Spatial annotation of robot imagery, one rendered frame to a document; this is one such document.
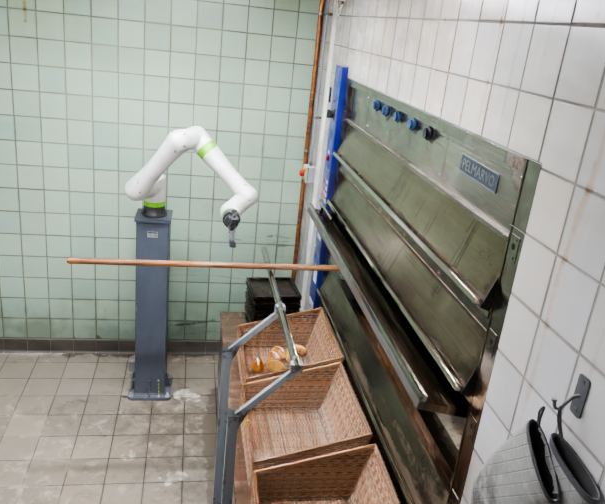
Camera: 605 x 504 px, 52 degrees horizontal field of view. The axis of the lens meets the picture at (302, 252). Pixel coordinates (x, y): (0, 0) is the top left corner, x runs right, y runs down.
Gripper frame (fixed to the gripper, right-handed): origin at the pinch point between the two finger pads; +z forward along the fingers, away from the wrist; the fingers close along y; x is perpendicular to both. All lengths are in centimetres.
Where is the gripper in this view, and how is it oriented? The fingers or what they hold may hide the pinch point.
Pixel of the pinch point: (233, 233)
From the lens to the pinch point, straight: 306.9
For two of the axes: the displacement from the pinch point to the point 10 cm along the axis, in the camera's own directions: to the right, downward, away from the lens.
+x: -9.8, -0.4, -1.8
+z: 1.5, 3.6, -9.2
